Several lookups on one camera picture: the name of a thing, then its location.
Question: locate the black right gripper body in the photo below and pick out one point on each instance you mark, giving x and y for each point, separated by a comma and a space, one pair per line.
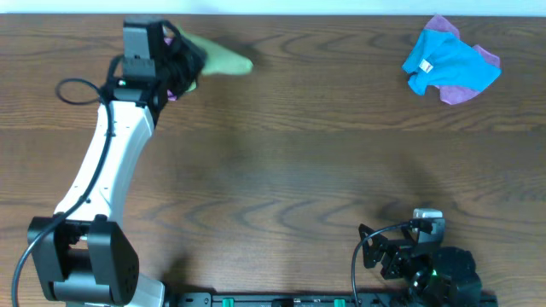
400, 265

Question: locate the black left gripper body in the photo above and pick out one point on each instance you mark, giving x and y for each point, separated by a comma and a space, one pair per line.
188, 57

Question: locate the yellow-green cloth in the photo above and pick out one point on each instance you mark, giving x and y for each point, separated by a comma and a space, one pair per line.
215, 59

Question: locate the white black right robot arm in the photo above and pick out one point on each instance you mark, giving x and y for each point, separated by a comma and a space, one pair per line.
436, 275

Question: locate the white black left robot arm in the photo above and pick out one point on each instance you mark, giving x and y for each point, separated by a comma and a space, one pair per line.
81, 253

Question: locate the folded light green cloth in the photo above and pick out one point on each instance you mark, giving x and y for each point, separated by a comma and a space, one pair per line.
192, 87

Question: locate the folded purple cloth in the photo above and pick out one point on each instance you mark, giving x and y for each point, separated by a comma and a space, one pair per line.
169, 61

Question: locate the blue cloth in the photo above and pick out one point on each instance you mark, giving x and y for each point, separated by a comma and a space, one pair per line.
442, 59

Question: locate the crumpled purple cloth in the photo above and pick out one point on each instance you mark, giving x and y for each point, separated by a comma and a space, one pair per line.
453, 95

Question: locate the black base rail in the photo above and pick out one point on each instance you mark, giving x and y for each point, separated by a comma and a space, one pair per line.
289, 300

